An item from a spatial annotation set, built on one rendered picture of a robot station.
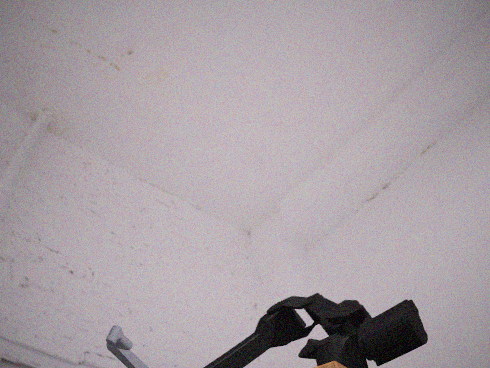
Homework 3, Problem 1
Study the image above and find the wooden post with slot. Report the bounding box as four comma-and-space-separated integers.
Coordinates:
313, 361, 347, 368

